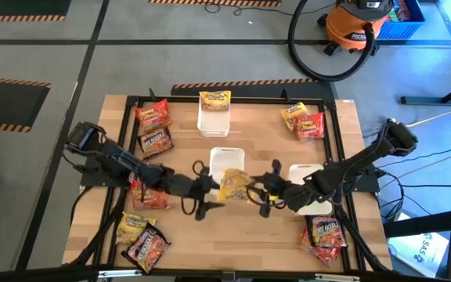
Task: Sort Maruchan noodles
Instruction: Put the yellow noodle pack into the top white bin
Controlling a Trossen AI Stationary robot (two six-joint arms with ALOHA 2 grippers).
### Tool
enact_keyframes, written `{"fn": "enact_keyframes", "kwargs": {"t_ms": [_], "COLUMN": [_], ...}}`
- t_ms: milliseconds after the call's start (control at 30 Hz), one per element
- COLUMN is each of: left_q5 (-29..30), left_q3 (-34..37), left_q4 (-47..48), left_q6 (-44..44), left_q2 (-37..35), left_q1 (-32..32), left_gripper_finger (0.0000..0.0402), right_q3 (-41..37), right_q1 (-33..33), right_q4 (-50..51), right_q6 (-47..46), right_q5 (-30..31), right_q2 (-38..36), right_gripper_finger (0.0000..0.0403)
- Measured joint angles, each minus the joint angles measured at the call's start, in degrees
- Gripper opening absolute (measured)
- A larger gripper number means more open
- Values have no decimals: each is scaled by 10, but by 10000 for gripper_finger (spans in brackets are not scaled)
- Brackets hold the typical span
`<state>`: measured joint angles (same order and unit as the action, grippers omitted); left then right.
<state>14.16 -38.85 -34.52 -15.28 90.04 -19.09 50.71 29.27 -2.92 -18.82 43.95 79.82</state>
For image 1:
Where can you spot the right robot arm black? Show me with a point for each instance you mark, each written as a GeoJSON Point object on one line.
{"type": "Point", "coordinates": [366, 156]}

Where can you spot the blue plastic crate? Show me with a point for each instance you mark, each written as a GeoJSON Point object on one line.
{"type": "Point", "coordinates": [401, 30]}

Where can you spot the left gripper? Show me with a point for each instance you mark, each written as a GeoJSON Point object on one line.
{"type": "Point", "coordinates": [184, 187]}

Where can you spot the black hazard-striped floor mat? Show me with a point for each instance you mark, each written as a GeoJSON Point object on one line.
{"type": "Point", "coordinates": [6, 103]}
{"type": "Point", "coordinates": [210, 3]}
{"type": "Point", "coordinates": [257, 92]}
{"type": "Point", "coordinates": [14, 8]}

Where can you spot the white printed paper bag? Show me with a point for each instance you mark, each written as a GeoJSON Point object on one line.
{"type": "Point", "coordinates": [417, 250]}

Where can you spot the orange shop vacuum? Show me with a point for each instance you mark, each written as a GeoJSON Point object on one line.
{"type": "Point", "coordinates": [347, 27]}

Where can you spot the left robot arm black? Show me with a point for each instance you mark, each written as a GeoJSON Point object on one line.
{"type": "Point", "coordinates": [112, 156]}

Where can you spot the black metal table frame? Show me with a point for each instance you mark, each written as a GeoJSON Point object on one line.
{"type": "Point", "coordinates": [257, 101]}

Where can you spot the red Saucy Noodle packet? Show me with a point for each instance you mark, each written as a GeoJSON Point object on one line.
{"type": "Point", "coordinates": [310, 127]}
{"type": "Point", "coordinates": [151, 199]}
{"type": "Point", "coordinates": [321, 254]}
{"type": "Point", "coordinates": [153, 115]}

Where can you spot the yellow Maruchan ramen packet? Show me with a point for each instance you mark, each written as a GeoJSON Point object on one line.
{"type": "Point", "coordinates": [291, 113]}
{"type": "Point", "coordinates": [233, 186]}
{"type": "Point", "coordinates": [131, 227]}
{"type": "Point", "coordinates": [215, 101]}

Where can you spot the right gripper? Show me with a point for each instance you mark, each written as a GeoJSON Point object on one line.
{"type": "Point", "coordinates": [272, 188]}

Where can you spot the white plastic bin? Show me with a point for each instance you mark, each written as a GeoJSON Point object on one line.
{"type": "Point", "coordinates": [227, 160]}
{"type": "Point", "coordinates": [213, 125]}
{"type": "Point", "coordinates": [300, 172]}

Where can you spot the silver metal bracket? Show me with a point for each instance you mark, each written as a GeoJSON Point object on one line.
{"type": "Point", "coordinates": [116, 273]}
{"type": "Point", "coordinates": [335, 277]}

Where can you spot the black metal desk leg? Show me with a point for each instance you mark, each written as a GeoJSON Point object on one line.
{"type": "Point", "coordinates": [425, 100]}
{"type": "Point", "coordinates": [425, 225]}

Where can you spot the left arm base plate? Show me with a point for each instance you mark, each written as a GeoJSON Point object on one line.
{"type": "Point", "coordinates": [90, 178]}

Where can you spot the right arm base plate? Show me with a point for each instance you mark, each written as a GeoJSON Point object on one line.
{"type": "Point", "coordinates": [366, 184]}

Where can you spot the black rig crossbar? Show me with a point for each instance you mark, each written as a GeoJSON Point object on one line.
{"type": "Point", "coordinates": [33, 276]}

